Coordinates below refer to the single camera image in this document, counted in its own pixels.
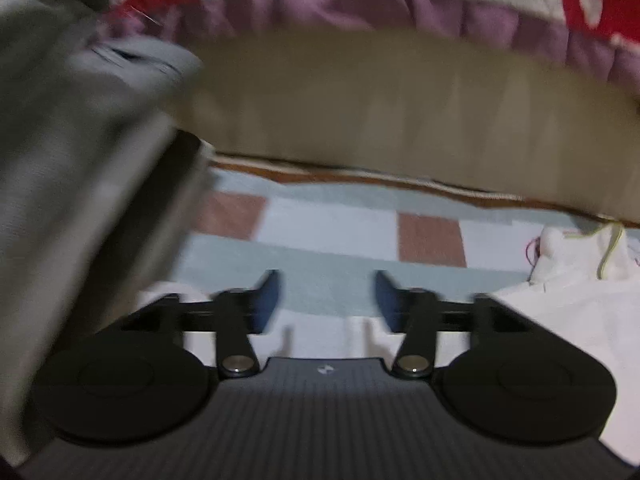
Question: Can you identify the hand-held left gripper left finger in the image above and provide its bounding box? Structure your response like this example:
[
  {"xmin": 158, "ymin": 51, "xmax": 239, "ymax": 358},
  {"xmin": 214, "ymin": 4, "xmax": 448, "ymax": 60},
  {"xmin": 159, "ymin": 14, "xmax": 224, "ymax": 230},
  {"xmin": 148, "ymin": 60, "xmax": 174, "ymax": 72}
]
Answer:
[{"xmin": 120, "ymin": 269, "xmax": 284, "ymax": 380}]

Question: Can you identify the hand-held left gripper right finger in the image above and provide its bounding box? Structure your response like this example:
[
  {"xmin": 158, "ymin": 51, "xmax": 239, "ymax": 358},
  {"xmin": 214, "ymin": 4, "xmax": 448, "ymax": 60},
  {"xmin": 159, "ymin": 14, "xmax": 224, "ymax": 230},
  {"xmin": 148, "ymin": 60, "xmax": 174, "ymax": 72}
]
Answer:
[{"xmin": 374, "ymin": 270, "xmax": 532, "ymax": 380}]

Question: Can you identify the white garment with yellow-green trim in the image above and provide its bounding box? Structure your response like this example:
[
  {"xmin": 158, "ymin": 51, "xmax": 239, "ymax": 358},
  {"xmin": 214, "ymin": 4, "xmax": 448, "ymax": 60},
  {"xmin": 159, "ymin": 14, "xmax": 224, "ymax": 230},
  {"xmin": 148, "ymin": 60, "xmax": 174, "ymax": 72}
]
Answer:
[{"xmin": 135, "ymin": 222, "xmax": 640, "ymax": 466}]

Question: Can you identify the grey garment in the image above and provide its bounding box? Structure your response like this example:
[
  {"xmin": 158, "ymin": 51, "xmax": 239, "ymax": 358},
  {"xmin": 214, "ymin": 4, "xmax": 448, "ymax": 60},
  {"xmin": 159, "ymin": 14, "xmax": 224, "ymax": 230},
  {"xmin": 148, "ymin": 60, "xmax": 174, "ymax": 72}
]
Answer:
[{"xmin": 0, "ymin": 0, "xmax": 217, "ymax": 467}]

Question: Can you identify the checkered blanket with brown edge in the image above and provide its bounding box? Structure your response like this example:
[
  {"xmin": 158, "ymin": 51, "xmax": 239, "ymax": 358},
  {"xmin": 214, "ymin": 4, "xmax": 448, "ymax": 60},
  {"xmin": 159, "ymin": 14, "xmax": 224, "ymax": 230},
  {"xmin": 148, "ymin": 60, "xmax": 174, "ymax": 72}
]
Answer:
[{"xmin": 172, "ymin": 155, "xmax": 640, "ymax": 313}]

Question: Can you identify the purple frilled bed skirt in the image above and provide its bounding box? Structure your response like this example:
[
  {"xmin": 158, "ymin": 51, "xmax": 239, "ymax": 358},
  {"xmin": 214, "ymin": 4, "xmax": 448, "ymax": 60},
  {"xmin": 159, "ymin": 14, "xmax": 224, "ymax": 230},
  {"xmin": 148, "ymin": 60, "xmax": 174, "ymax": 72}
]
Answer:
[{"xmin": 97, "ymin": 0, "xmax": 640, "ymax": 97}]

